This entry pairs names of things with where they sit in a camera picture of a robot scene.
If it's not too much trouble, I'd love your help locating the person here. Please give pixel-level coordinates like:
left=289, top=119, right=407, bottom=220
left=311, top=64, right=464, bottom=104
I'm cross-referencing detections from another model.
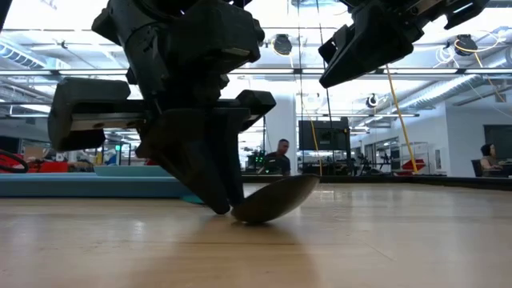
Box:
left=479, top=142, right=506, bottom=178
left=261, top=138, right=293, bottom=178

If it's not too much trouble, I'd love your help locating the black and red cable loop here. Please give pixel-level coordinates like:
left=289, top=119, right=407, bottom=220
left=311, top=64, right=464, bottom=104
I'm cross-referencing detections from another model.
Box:
left=0, top=149, right=30, bottom=174

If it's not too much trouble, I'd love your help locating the cardboard box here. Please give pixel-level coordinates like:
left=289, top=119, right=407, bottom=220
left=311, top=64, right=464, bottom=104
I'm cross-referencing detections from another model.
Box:
left=22, top=146, right=50, bottom=162

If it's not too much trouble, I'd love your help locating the thick yellow hanging cable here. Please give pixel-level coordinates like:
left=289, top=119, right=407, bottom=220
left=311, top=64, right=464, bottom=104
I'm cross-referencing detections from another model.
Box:
left=385, top=63, right=420, bottom=174

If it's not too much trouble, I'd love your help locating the thin yellow hanging cable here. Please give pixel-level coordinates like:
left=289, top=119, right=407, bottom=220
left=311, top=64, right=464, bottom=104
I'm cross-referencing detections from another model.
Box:
left=299, top=91, right=323, bottom=177

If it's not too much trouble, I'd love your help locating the red triangular object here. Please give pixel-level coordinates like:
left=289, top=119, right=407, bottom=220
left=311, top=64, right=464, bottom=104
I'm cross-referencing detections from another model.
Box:
left=401, top=158, right=427, bottom=174

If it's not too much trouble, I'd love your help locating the blue plastic tray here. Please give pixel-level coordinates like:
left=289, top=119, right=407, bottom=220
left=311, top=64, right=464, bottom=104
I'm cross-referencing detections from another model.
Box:
left=0, top=171, right=194, bottom=199

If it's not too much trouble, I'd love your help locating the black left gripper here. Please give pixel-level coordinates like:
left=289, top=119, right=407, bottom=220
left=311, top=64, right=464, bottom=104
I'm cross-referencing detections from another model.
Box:
left=47, top=0, right=278, bottom=215

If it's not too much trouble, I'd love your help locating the metal spoon with teal handle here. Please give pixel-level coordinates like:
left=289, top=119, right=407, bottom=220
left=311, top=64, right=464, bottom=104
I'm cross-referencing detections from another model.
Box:
left=179, top=173, right=322, bottom=225

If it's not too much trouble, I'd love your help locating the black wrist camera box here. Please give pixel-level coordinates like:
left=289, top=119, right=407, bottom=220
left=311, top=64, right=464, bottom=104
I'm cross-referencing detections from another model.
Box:
left=444, top=0, right=491, bottom=30

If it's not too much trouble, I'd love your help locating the white pillar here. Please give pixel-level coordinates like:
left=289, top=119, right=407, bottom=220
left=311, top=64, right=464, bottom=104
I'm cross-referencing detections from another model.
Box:
left=263, top=92, right=298, bottom=176

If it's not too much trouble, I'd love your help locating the black monitor screen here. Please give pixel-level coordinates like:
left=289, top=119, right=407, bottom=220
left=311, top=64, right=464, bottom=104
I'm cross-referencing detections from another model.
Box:
left=298, top=118, right=351, bottom=153

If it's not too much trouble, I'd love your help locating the silver ceiling air duct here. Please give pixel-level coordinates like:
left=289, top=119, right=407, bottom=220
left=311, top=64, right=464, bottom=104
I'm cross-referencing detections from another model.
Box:
left=399, top=74, right=501, bottom=112

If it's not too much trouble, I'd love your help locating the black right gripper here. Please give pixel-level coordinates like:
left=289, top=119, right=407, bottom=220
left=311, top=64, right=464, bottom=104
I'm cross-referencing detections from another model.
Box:
left=318, top=0, right=462, bottom=90

